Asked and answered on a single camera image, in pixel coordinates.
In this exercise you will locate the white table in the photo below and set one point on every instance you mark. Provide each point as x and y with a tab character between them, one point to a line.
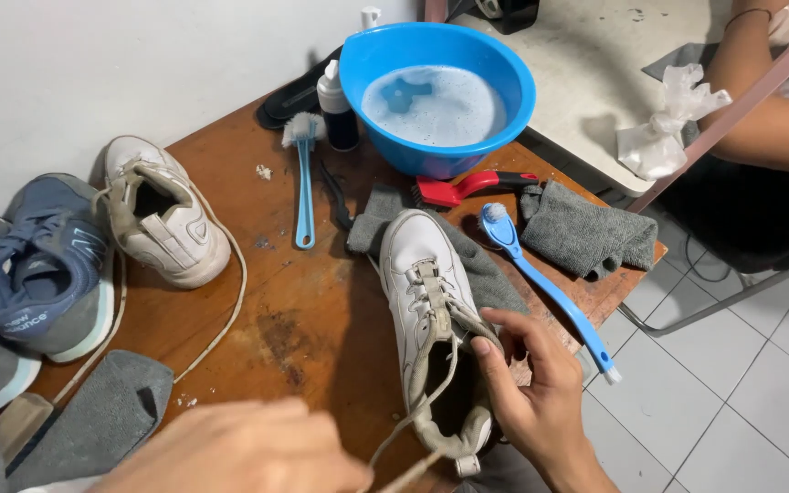
586	75

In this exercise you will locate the soapy water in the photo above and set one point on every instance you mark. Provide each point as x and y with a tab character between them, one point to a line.
449	116

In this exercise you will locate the person's left fingers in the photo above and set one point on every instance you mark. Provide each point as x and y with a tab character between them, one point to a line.
336	452

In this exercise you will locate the white leather sneaker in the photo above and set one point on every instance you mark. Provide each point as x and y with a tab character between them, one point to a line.
418	253
175	233

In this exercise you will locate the light blue white-bristle brush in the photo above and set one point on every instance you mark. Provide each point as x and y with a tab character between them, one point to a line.
305	192

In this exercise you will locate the person's grey trousers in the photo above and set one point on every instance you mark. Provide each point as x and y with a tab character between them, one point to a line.
504	472

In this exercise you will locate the white and black bottle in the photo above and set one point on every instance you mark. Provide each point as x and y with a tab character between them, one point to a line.
337	109

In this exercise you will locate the loose beige shoelace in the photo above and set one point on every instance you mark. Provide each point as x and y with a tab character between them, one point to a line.
235	301

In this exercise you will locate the clear plastic bag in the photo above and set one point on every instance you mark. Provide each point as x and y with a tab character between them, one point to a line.
655	140

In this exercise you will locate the person's right hand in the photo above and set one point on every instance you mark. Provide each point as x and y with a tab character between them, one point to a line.
545	411

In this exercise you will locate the white lint scrap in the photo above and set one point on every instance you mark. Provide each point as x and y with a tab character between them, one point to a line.
264	172

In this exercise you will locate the person's left hand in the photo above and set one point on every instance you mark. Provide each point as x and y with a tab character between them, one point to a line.
230	448

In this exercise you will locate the metal frame chair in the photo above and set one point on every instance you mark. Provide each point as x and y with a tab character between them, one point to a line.
744	103

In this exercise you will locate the black sandal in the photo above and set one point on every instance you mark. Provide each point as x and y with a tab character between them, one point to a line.
292	103

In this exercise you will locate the beige shoelace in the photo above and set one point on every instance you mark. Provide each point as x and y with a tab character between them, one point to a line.
235	301
419	363

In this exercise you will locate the black object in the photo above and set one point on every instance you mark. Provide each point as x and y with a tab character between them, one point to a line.
514	15

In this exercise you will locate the grey cloth on white table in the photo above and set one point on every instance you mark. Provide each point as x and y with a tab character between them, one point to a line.
679	61

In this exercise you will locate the white bottle cap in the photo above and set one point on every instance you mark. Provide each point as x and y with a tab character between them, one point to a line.
370	16

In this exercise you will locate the small black brush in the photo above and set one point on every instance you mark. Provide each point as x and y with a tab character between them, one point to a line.
337	195

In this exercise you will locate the blue plastic basin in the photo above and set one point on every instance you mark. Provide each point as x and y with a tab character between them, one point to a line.
435	161

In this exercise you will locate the beige wooden block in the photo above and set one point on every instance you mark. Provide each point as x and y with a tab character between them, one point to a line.
21	421

